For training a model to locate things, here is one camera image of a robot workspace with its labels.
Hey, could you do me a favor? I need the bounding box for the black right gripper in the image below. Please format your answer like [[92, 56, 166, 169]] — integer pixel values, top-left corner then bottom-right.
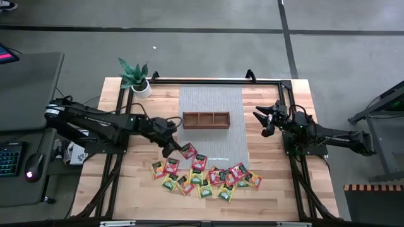
[[252, 100, 290, 138]]

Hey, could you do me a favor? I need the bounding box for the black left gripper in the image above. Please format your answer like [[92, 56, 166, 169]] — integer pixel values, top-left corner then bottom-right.
[[146, 116, 183, 159]]

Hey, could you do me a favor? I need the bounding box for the wooden three-compartment box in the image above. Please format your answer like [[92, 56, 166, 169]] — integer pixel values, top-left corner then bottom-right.
[[182, 111, 231, 130]]

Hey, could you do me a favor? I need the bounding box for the grey woven placemat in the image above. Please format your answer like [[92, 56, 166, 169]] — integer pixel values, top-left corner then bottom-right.
[[177, 85, 250, 171]]

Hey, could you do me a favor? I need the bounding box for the white round plant pot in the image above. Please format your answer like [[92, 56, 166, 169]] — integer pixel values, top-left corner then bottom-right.
[[131, 80, 153, 99]]

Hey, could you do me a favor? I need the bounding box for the green snake plant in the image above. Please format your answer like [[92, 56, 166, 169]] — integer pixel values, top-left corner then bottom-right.
[[117, 57, 149, 90]]

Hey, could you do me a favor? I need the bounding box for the white cardboard box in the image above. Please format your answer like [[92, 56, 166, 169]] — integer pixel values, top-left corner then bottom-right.
[[68, 143, 90, 166]]

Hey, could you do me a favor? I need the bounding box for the black metal rack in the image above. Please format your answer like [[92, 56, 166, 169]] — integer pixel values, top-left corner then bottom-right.
[[348, 80, 404, 183]]

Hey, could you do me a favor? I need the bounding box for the black computer mouse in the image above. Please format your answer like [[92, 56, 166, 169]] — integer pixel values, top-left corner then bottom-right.
[[24, 153, 45, 183]]

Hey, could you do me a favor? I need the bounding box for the black crate striped edge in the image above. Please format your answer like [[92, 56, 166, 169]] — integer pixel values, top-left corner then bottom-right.
[[343, 183, 404, 227]]

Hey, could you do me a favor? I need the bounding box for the grey keyboard desk top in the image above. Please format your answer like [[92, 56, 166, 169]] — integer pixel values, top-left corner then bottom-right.
[[0, 127, 58, 208]]

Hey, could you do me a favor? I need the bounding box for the large grey desk top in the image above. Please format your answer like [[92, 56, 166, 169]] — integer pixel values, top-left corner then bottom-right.
[[0, 52, 65, 132]]

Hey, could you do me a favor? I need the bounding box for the black backlit keyboard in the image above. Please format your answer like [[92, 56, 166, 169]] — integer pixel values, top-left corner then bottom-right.
[[0, 141, 28, 178]]

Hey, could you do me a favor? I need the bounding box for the screen with pink stripe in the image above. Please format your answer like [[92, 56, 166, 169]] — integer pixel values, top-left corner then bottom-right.
[[0, 43, 20, 66]]

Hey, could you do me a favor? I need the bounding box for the person's shoe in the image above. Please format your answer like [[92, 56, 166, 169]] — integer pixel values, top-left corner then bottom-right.
[[0, 0, 19, 13]]

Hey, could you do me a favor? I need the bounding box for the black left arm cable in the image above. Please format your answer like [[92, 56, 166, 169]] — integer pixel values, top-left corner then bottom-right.
[[104, 102, 184, 129]]

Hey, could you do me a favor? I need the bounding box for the black aluminium table frame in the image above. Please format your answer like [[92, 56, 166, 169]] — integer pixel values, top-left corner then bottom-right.
[[71, 77, 340, 221]]

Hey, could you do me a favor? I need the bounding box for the white metal bracket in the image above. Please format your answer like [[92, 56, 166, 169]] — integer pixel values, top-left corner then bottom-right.
[[100, 220, 137, 227], [276, 221, 312, 227]]

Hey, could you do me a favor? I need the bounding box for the black floor cable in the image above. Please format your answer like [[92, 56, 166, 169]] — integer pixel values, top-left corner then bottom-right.
[[55, 86, 102, 107]]

